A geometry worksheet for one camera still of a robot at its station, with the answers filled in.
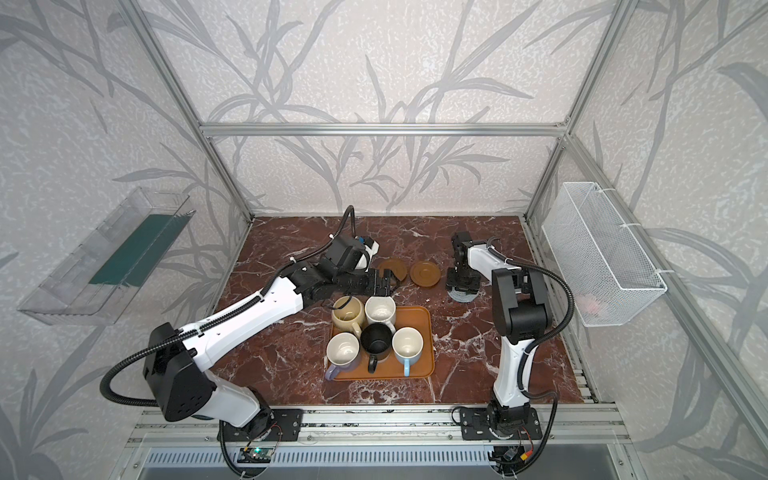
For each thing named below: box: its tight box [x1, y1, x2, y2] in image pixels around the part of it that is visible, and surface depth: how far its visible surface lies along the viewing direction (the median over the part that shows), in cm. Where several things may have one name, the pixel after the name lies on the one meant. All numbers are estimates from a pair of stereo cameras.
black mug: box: [360, 322, 393, 374], surface depth 81 cm
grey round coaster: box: [447, 286, 479, 303], surface depth 98 cm
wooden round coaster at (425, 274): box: [410, 261, 441, 288], surface depth 104 cm
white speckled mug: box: [364, 296, 396, 333], surface depth 88 cm
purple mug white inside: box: [325, 331, 361, 381], surface depth 82 cm
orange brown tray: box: [328, 306, 435, 380], surface depth 84 cm
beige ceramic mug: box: [331, 295, 364, 338], surface depth 85 cm
